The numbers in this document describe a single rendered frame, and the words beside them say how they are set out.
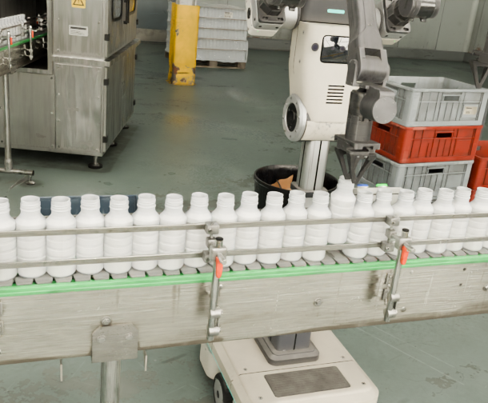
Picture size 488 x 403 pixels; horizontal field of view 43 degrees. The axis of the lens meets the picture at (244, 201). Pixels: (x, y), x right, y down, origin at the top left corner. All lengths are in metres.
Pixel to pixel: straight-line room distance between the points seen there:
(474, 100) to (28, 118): 3.27
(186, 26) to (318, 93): 7.00
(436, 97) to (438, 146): 0.31
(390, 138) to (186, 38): 5.59
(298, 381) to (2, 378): 1.19
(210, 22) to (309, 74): 8.82
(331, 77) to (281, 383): 1.09
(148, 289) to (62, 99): 3.77
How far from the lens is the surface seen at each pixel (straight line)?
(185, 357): 2.83
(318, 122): 2.03
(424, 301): 1.67
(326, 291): 1.50
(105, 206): 1.92
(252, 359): 2.40
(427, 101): 3.69
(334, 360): 2.47
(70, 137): 5.08
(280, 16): 1.97
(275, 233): 1.39
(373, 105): 1.30
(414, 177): 3.80
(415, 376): 2.98
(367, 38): 1.38
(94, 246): 1.31
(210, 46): 10.82
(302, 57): 1.99
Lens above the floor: 1.63
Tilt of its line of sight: 21 degrees down
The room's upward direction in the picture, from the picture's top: 6 degrees clockwise
